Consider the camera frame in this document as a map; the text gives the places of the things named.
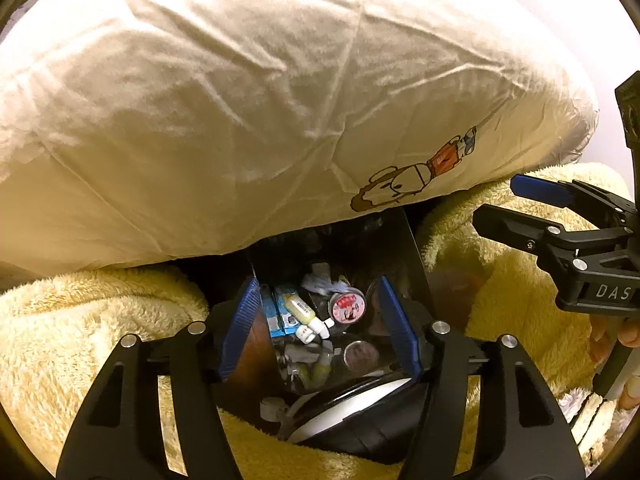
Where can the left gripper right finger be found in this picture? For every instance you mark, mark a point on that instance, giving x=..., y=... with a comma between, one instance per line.
x=521, y=430

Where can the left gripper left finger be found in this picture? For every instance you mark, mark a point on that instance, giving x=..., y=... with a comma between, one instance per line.
x=117, y=432

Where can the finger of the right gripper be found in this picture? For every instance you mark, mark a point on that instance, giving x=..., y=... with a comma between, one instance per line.
x=540, y=190
x=554, y=246

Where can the blue snack packet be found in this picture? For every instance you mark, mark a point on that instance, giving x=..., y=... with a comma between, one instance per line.
x=280, y=322

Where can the pink lid round tin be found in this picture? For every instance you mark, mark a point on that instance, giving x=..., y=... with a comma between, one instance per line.
x=347, y=308

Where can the black trash bin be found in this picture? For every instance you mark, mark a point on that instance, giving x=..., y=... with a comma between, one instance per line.
x=347, y=394

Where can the person right hand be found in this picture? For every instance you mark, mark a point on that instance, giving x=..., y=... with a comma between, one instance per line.
x=617, y=373

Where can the cream cartoon blanket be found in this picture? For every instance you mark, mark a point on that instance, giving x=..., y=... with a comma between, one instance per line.
x=57, y=333

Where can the yellow small bottle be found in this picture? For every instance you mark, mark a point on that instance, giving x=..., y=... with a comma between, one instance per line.
x=310, y=325

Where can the cream cartoon pillow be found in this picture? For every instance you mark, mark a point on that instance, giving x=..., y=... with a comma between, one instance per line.
x=140, y=131

